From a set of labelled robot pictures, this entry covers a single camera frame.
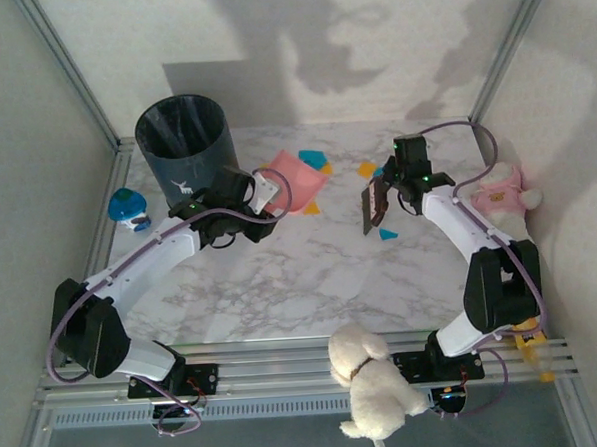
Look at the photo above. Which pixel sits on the blue paper scrap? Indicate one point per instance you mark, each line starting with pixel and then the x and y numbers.
pixel 388 234
pixel 378 171
pixel 312 157

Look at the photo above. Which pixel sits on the pink plastic dustpan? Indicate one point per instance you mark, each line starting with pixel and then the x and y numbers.
pixel 303 180

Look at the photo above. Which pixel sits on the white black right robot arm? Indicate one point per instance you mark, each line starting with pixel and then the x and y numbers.
pixel 459 225

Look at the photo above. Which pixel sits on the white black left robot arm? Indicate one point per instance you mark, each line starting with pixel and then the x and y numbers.
pixel 145 256

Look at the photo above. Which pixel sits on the yellow paper scrap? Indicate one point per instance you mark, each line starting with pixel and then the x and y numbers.
pixel 327 169
pixel 366 169
pixel 263 166
pixel 312 209

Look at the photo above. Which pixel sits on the dark blue trash bin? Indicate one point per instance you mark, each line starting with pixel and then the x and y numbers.
pixel 190 154

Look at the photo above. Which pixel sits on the plush bear pink shirt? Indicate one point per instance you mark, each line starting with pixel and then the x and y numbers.
pixel 502 193

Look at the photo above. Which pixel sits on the blue white toy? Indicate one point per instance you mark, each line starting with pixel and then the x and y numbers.
pixel 125 205

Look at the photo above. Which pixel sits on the white plush dog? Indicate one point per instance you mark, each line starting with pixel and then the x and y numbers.
pixel 372 390

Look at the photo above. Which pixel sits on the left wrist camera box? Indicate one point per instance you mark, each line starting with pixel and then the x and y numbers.
pixel 267 190

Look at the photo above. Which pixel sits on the aluminium side rail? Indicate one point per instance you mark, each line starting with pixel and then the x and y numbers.
pixel 119 168

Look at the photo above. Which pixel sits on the aluminium frame post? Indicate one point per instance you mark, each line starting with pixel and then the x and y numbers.
pixel 512 47
pixel 70 75

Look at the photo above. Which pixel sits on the aluminium frame rail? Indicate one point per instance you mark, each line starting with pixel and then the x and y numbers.
pixel 286 369

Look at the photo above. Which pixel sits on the aluminium frame leg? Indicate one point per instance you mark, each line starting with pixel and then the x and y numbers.
pixel 580 414
pixel 35 442

